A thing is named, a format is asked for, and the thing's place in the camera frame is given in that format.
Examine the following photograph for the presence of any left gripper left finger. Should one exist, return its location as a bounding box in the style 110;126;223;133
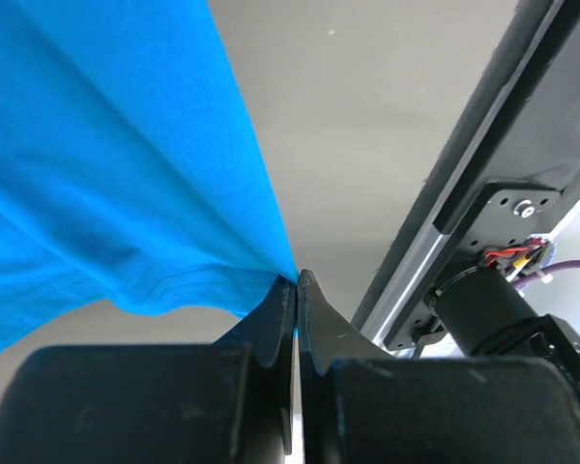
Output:
215;276;296;455

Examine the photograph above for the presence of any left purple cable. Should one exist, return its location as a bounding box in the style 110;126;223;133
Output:
516;258;580;286

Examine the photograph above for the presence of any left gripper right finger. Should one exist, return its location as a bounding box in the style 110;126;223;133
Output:
296;269;392;463

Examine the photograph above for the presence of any blue t-shirt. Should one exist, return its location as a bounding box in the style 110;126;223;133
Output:
0;1;298;352

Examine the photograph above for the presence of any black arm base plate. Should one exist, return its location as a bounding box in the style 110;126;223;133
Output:
353;1;580;342

